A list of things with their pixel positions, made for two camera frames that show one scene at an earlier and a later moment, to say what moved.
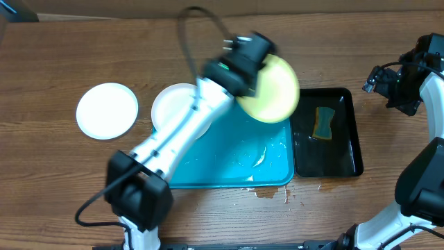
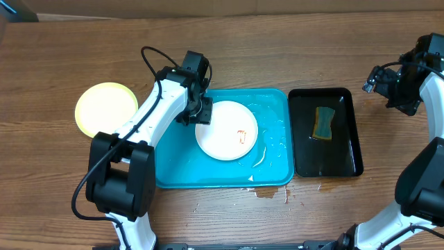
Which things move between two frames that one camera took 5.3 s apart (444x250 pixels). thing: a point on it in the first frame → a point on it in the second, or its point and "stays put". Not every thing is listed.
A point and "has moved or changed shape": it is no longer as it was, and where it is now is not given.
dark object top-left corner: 17,11 stays put
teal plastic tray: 236,150 stays put
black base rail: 311,245 stays put
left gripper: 253,78 → 206,117
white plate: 171,103 has moved or changed shape
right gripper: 386,80 stays put
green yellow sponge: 322,128 stays put
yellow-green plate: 277,92 → 103,107
